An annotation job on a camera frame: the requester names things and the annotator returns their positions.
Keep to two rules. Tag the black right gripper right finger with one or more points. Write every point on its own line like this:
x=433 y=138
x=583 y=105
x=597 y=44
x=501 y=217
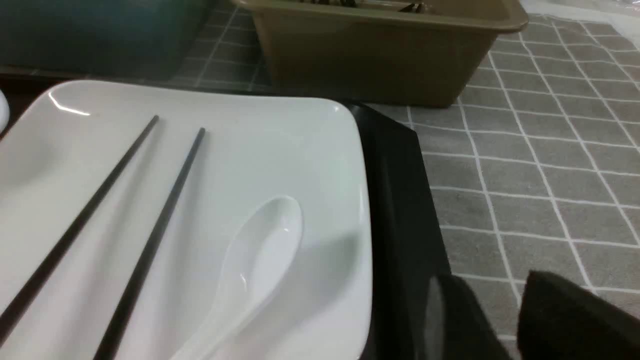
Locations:
x=559 y=320

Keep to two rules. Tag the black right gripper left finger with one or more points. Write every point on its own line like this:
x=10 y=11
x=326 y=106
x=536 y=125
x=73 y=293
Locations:
x=456 y=328

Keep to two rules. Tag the white ceramic soup spoon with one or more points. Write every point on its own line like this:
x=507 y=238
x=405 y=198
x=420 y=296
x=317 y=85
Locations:
x=254 y=266

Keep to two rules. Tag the black chopstick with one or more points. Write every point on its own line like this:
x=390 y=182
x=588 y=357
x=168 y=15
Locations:
x=21 y=302
x=111 y=340

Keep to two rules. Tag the large white square plate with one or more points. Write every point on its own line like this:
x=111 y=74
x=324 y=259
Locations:
x=254 y=149

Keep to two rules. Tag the small white bowl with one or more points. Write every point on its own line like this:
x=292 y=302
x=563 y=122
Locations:
x=4 y=112

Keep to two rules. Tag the black serving tray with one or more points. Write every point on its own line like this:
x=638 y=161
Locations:
x=407 y=244

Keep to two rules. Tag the brown plastic bin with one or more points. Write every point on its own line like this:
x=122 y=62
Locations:
x=401 y=52

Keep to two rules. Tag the teal plastic bin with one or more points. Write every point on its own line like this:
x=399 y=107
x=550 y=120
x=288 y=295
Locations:
x=138 y=38

